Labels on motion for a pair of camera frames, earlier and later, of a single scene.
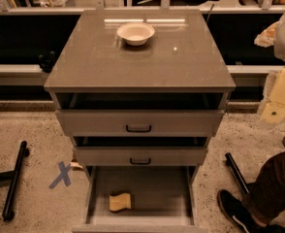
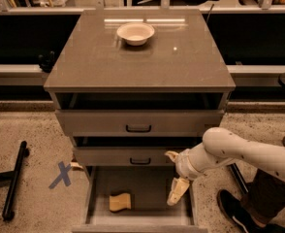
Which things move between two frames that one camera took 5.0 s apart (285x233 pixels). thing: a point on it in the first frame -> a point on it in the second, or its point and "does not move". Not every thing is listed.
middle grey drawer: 140,150 does not move
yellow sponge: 119,202 does not move
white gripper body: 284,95 -> 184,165
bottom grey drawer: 163,199 does not move
